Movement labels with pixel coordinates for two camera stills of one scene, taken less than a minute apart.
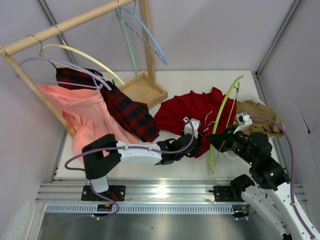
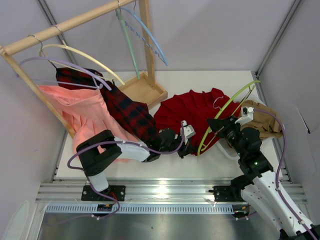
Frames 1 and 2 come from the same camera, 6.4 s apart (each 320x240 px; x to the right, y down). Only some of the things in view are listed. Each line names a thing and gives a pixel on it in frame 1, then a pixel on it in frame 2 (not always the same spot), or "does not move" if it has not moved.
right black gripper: (223, 140) -> (227, 127)
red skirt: (205, 108) does not move
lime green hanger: (214, 130) -> (221, 108)
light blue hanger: (132, 11) does not move
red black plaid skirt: (136, 115) does not move
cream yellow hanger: (65, 46) does not move
